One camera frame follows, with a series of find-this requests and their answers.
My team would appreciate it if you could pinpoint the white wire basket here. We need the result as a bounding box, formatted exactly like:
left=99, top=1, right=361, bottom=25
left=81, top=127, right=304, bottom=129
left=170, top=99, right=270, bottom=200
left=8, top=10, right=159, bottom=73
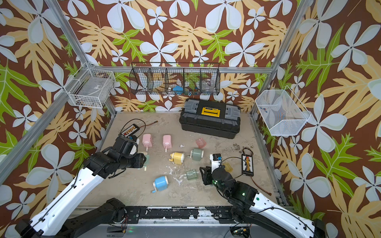
left=256, top=86, right=312, bottom=137
left=64, top=63, right=116, bottom=109

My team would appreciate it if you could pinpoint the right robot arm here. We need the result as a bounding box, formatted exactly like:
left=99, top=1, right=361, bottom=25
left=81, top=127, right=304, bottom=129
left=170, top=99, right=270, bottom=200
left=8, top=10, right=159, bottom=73
left=199, top=166, right=326, bottom=238

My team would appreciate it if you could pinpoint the yellow pencil sharpener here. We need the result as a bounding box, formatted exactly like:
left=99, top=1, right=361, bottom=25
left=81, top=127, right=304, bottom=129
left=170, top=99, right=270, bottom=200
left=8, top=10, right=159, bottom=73
left=169, top=152, right=185, bottom=165

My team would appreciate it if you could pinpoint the black battery holder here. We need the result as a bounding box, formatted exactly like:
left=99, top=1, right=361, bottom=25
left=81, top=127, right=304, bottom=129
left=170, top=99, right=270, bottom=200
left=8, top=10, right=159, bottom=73
left=118, top=124, right=140, bottom=137
left=242, top=147, right=254, bottom=177

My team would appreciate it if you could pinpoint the black battery holder right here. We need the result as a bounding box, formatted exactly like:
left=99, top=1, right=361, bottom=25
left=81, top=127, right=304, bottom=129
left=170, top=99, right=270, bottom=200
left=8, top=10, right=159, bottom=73
left=242, top=147, right=254, bottom=177

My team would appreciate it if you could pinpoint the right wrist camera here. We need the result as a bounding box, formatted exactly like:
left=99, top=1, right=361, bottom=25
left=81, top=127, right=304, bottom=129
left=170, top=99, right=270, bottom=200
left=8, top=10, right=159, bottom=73
left=209, top=153, right=222, bottom=172

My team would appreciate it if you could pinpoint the white wire basket right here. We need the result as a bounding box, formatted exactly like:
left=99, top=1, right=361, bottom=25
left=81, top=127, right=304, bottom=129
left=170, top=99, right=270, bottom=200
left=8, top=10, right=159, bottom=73
left=256, top=86, right=312, bottom=137

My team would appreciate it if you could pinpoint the pink sharpener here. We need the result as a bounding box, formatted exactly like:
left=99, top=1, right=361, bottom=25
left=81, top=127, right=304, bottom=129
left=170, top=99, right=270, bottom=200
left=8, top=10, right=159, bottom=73
left=163, top=134, right=172, bottom=153
left=142, top=133, right=153, bottom=151

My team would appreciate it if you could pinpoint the clear green tray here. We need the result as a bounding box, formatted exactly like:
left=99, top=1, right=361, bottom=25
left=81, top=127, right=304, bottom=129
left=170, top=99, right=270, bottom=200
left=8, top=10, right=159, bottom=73
left=186, top=169, right=197, bottom=180

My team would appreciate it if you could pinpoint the clear yellow tray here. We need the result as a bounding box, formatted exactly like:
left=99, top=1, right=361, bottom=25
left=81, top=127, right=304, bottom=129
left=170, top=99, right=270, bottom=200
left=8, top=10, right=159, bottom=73
left=222, top=162, right=233, bottom=173

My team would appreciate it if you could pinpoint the clear pink tray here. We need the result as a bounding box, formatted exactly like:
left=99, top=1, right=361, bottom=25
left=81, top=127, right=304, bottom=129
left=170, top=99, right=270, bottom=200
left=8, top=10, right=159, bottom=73
left=195, top=138, right=206, bottom=149

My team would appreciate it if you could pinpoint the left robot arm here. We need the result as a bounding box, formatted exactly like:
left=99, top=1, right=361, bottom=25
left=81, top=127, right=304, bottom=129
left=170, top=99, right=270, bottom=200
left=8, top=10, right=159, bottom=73
left=15, top=135, right=146, bottom=238

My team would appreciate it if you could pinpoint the pink sharpener upright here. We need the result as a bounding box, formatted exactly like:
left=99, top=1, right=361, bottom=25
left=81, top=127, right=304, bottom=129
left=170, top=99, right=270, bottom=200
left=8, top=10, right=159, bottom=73
left=163, top=134, right=172, bottom=153

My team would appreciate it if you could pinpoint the black battery holder left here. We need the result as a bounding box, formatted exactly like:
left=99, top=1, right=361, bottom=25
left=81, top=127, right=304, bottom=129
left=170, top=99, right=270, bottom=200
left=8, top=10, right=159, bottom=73
left=118, top=124, right=140, bottom=137

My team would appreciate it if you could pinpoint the green sharpener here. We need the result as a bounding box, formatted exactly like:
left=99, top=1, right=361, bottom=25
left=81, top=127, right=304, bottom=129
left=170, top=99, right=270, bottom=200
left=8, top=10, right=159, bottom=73
left=143, top=154, right=150, bottom=171
left=189, top=148, right=204, bottom=161

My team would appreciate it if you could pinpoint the black wire basket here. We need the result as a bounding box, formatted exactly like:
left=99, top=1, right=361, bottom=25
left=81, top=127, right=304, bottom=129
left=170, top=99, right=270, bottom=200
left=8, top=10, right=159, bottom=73
left=129, top=62, right=221, bottom=96

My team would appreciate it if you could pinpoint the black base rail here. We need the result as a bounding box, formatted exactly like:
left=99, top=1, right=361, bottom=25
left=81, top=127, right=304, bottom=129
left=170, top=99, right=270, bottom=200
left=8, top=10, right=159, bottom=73
left=114, top=206, right=254, bottom=224

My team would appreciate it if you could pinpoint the blue pencil sharpener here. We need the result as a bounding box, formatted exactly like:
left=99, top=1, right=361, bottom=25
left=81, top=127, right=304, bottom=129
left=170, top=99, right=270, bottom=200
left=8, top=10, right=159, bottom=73
left=152, top=176, right=169, bottom=193

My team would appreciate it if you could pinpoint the white wire basket left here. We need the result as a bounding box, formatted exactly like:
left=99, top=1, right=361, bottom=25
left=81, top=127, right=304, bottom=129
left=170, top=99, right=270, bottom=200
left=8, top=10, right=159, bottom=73
left=64, top=63, right=116, bottom=109

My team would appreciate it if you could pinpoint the black plastic toolbox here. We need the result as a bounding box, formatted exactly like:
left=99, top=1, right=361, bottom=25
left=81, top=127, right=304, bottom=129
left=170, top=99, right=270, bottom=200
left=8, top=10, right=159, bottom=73
left=179, top=99, right=241, bottom=139

